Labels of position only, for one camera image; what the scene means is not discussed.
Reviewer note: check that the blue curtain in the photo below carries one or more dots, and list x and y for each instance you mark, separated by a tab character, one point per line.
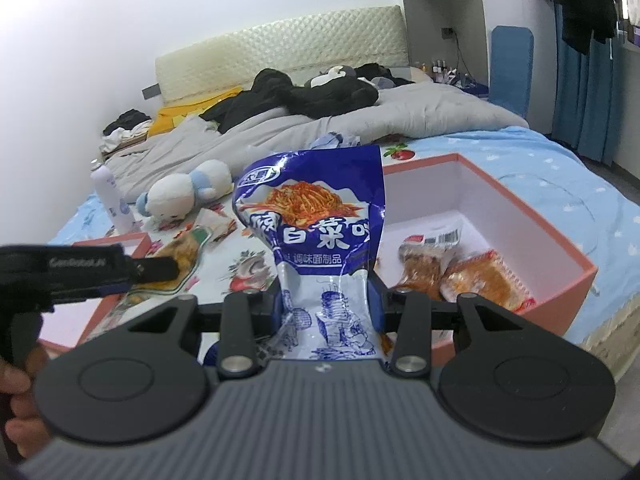
590	100

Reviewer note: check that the white snack packet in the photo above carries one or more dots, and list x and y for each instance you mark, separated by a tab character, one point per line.
217	227

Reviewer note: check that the dark clothes heap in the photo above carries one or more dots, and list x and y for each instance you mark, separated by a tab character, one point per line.
385	75

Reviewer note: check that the blue white snack bag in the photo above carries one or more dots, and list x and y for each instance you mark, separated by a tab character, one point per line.
315	220

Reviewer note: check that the hanging black clothes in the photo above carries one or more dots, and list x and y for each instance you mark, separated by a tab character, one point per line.
580	0

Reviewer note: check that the blue printed bed sheet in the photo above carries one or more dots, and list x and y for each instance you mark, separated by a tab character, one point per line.
560	175

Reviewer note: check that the pink cardboard box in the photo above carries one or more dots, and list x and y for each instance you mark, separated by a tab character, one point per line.
500	220

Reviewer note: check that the pink box lid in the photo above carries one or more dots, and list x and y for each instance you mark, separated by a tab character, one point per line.
90	310

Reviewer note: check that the cream quilted headboard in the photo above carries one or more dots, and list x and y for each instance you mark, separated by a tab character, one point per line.
280	40

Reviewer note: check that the yellow cloth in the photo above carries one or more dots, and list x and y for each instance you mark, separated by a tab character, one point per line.
172	115

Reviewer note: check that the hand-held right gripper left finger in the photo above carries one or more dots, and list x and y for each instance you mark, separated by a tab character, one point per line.
265	312

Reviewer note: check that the grey wall socket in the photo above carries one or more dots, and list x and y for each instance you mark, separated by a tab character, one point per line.
151	91

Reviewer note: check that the blue chair back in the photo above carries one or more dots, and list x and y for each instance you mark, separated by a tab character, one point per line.
510	70

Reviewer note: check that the black jacket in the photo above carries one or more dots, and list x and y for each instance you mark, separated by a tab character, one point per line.
310	97

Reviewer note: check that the clear barcode snack packet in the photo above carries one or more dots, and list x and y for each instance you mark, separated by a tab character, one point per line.
425	260

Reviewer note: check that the grey duvet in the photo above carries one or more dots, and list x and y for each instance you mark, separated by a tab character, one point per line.
430	110

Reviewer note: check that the black white plush toy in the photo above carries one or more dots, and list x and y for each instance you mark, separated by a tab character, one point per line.
330	76

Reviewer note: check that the white blue plush toy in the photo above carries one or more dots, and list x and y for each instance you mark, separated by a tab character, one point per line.
185	190

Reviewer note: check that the white spray bottle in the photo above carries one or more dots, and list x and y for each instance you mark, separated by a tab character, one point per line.
112	200

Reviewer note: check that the group of small bottles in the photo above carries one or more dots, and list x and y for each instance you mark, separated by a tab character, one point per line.
440	70

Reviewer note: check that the wall power outlet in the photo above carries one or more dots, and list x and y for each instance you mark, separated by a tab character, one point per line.
447	33

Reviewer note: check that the person's left hand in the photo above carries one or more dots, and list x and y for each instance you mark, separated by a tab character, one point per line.
20	410

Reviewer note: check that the pile of folded clothes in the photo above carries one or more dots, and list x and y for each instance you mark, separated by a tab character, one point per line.
125	127

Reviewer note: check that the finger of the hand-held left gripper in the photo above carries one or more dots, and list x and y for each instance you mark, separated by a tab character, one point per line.
157	269

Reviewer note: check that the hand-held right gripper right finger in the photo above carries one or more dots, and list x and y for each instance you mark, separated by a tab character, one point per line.
376	307

